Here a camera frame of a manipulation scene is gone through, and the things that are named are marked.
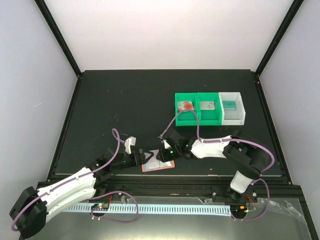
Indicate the right circuit board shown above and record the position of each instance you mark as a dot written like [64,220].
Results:
[239,209]

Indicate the left circuit board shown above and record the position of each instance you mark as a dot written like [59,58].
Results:
[100,207]

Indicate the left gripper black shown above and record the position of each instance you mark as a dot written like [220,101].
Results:
[141,160]

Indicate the green bin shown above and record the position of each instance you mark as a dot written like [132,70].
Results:
[187,117]
[210,117]

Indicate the right black frame post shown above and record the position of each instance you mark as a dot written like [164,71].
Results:
[282,29]

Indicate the black aluminium rail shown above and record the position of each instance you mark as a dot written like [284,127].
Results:
[202,186]

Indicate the teal card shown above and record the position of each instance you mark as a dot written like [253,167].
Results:
[229,104]

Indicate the magnetic stripe card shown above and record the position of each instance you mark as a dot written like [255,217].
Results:
[155,164]

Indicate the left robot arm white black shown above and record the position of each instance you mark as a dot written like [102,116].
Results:
[35,207]

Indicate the brown leather card holder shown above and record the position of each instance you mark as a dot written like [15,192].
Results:
[172,162]

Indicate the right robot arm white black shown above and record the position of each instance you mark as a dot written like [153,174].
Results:
[249,158]

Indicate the grey white card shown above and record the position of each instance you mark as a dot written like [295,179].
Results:
[207,105]

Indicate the red circle card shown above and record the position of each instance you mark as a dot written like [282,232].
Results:
[184,106]

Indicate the black frame post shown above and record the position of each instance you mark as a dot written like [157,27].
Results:
[48,17]
[282,29]

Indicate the left black frame post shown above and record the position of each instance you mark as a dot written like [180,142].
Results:
[48,17]

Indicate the white bin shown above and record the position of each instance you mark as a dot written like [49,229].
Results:
[233,111]

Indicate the circuit board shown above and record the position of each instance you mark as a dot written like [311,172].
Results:
[100,207]
[239,209]

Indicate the white slotted cable duct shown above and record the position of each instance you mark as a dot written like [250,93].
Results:
[154,209]

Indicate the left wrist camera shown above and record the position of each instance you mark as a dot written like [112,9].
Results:
[128,143]

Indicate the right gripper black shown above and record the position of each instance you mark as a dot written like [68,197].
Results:
[163,157]

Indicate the left green bin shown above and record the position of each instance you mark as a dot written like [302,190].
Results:
[187,117]

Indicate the middle green bin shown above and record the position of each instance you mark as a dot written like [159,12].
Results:
[210,117]

